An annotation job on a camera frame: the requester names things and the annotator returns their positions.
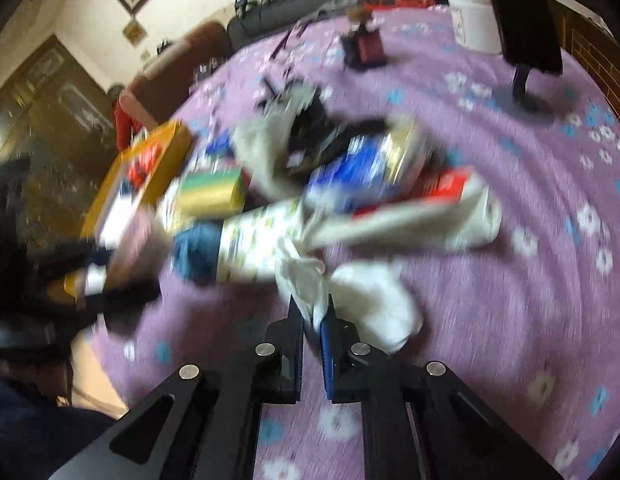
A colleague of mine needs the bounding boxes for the beige cloth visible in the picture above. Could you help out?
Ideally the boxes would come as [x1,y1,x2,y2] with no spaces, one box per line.
[232,85,321,202]

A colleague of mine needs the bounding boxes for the black cloth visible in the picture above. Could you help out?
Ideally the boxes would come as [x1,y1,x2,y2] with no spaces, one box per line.
[285,94,387,167]

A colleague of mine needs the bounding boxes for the red white wipes packet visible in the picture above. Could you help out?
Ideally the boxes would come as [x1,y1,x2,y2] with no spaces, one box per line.
[310,167,503,257]

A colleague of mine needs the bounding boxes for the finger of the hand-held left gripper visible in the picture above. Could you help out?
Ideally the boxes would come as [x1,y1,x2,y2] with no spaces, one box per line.
[45,240,163,336]

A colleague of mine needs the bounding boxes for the white plastic bag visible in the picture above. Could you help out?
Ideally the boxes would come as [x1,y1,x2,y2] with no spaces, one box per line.
[275,242,425,355]

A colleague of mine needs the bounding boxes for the dark wooden cabinet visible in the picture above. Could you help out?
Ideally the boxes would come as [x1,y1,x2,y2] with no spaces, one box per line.
[0,34,122,243]

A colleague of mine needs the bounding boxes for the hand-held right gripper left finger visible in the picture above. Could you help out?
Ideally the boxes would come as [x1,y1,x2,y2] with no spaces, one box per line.
[50,295,305,480]

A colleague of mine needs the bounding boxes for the person's dark blue clothing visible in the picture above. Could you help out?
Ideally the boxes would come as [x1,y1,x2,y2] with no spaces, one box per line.
[0,372,118,480]

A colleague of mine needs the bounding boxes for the yellow green sponge pack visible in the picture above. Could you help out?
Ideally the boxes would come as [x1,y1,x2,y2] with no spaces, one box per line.
[181,166,247,217]

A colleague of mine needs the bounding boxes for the purple floral tablecloth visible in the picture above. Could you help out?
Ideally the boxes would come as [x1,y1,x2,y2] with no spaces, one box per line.
[90,4,620,480]

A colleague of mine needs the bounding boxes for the blue knitted cloth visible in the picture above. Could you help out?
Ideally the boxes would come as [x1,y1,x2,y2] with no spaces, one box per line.
[171,222,227,287]

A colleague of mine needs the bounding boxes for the brown sofa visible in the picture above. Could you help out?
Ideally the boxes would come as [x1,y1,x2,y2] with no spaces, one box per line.
[124,20,231,132]

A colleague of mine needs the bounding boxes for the white patterned packet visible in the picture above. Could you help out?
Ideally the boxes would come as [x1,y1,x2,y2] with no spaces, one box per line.
[216,199,311,285]

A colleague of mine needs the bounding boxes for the red plastic bag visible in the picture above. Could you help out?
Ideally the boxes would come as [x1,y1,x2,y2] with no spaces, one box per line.
[364,0,437,13]

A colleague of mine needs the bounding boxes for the white plastic bucket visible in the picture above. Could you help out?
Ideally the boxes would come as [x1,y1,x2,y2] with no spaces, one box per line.
[446,0,505,56]

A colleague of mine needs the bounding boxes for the blue tissue packet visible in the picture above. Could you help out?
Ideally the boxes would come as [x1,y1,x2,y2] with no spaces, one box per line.
[305,137,397,213]

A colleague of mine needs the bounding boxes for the yellow cardboard box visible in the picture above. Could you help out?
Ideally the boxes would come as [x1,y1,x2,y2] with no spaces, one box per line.
[81,120,194,252]

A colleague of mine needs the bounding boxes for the black monitor on stand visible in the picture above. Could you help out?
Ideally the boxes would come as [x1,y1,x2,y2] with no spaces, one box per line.
[476,0,564,117]

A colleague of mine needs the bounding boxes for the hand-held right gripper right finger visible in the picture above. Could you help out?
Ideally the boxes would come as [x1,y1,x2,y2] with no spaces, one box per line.
[320,294,561,480]

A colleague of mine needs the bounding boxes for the small red black device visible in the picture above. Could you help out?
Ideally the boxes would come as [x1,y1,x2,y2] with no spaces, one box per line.
[341,2,389,72]

